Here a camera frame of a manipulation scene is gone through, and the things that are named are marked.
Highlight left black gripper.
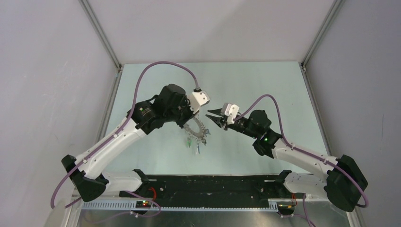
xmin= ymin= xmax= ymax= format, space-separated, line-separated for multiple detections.
xmin=165 ymin=95 xmax=200 ymax=129

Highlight metal disc keyring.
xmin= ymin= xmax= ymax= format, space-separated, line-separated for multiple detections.
xmin=183 ymin=116 xmax=210 ymax=155

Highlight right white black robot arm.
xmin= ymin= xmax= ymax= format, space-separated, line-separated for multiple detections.
xmin=206 ymin=109 xmax=368 ymax=212

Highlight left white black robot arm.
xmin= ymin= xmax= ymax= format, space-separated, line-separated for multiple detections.
xmin=61 ymin=84 xmax=208 ymax=202

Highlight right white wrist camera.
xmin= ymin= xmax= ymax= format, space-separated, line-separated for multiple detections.
xmin=220 ymin=103 xmax=239 ymax=124

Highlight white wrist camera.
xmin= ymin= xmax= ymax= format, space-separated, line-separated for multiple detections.
xmin=220 ymin=103 xmax=239 ymax=124
xmin=188 ymin=91 xmax=210 ymax=114

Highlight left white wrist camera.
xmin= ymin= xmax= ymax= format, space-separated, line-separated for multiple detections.
xmin=188 ymin=91 xmax=210 ymax=114

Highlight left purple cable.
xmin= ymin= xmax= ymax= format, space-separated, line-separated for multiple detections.
xmin=50 ymin=61 xmax=201 ymax=210

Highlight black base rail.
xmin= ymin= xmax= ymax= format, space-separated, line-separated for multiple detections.
xmin=135 ymin=175 xmax=302 ymax=208

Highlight left aluminium frame post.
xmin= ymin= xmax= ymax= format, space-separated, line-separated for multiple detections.
xmin=78 ymin=0 xmax=122 ymax=72

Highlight aluminium frame post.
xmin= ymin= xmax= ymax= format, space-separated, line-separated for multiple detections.
xmin=78 ymin=0 xmax=122 ymax=72
xmin=300 ymin=0 xmax=345 ymax=72

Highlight grey slotted cable duct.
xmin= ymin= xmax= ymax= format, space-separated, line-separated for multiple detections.
xmin=82 ymin=200 xmax=278 ymax=212

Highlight right aluminium frame post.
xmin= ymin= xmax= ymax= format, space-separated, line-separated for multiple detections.
xmin=300 ymin=0 xmax=345 ymax=72

